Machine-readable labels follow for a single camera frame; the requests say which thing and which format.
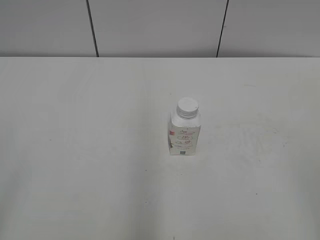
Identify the white square drink bottle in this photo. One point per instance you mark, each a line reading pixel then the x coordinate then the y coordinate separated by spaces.
pixel 183 134

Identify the white screw cap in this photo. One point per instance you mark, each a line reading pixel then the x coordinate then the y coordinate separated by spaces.
pixel 187 108

